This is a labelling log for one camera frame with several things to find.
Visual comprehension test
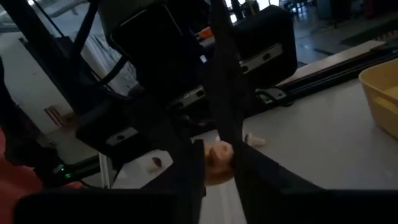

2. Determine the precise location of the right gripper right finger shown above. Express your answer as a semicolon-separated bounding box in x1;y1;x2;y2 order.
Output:
232;144;325;224

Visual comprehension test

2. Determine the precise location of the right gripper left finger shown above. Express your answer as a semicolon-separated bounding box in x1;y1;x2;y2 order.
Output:
142;139;207;199

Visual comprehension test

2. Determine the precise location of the red and tan toy vegetable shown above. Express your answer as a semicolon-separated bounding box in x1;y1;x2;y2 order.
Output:
146;155;166;172
204;139;236;187

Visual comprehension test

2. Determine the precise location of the cream vegetable piece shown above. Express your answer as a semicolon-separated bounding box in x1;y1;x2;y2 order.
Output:
244;133;267;148

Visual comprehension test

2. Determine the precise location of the yellow plastic basket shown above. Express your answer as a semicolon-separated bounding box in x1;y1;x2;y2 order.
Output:
358;58;398;140

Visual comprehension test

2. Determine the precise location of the red object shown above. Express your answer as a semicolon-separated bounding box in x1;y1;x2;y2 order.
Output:
0;129;85;224

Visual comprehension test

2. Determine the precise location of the white box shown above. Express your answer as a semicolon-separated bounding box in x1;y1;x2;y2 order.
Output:
0;29;77;136

